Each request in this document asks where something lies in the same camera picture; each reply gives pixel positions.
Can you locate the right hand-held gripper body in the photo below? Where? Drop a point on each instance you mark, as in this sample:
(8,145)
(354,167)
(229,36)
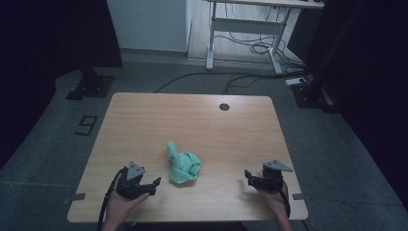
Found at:
(272,181)

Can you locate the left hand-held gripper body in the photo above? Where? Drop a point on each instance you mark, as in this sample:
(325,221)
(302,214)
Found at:
(133,189)

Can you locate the green microfiber cloth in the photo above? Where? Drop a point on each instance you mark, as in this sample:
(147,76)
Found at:
(183,166)

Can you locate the person's left hand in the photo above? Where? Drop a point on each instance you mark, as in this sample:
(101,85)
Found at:
(118,208)

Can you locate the person's right hand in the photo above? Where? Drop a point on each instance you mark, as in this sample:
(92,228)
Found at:
(278,205)

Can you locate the grey tape piece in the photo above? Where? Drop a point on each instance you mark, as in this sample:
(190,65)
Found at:
(299,196)
(78,196)

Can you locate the black stand base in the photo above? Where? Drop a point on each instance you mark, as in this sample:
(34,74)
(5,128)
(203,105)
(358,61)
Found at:
(308,96)
(93,87)

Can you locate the white power strip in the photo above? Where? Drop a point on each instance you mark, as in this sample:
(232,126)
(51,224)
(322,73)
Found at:
(295,81)

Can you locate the dark curtain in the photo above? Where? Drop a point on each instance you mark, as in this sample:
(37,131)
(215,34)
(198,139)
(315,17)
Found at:
(48,48)
(369,64)

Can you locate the white partition panel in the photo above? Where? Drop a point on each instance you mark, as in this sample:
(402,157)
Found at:
(147,25)

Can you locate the white metal frame desk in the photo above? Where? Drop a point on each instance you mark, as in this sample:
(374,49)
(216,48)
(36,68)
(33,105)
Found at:
(243,26)

